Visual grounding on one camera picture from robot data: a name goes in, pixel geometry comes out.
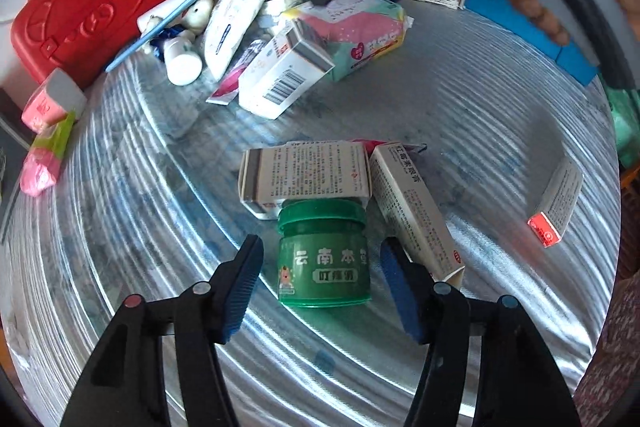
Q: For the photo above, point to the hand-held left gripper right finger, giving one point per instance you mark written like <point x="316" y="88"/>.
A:
<point x="400" y="292"/>

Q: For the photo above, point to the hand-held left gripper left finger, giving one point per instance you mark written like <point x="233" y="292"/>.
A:
<point x="242" y="287"/>

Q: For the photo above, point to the pink green tissue pack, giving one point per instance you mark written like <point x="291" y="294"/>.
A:
<point x="360" y="32"/>

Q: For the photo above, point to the green ointment jar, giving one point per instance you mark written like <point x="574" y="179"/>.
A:
<point x="320" y="257"/>

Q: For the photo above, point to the long white medicine box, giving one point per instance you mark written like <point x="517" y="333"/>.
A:
<point x="405" y="197"/>

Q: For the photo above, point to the white tube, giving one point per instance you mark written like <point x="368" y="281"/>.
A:
<point x="230" y="22"/>

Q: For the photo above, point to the white barcode medicine box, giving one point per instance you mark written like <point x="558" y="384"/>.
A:
<point x="270" y="77"/>

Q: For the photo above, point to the pink sachet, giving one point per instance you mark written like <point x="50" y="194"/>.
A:
<point x="235" y="79"/>

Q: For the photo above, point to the wide white medicine box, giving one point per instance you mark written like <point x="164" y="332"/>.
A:
<point x="305" y="167"/>

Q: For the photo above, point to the red foil sachet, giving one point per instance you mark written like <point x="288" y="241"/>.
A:
<point x="370" y="143"/>

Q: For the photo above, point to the small white bottle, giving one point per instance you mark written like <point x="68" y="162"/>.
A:
<point x="182" y="64"/>

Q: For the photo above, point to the small red-ended box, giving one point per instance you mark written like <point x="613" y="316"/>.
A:
<point x="560" y="197"/>

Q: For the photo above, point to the green plastic bag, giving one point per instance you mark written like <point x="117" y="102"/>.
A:
<point x="625" y="127"/>

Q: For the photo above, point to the brown patterned cloth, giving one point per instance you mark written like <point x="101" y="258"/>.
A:
<point x="615" y="357"/>

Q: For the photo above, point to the green pink wrapped packet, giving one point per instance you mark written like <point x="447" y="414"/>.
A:
<point x="45" y="157"/>

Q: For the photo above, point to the red plastic carry case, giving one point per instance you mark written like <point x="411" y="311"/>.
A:
<point x="85" y="7"/>

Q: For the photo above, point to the pink tissue packet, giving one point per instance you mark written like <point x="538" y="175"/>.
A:
<point x="50" y="102"/>

